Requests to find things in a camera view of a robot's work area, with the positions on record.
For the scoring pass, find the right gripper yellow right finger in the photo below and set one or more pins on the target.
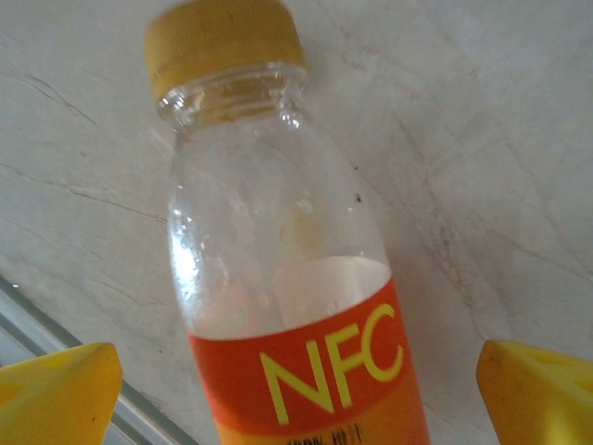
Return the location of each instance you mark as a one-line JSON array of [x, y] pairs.
[[542, 398]]

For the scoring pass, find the aluminium front frame rail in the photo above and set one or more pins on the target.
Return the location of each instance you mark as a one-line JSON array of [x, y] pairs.
[[41, 324]]

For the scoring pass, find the NFC orange label bottle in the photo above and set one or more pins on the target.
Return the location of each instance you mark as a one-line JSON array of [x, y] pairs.
[[301, 361]]

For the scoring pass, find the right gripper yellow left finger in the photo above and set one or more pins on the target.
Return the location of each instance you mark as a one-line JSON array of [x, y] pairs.
[[55, 398]]

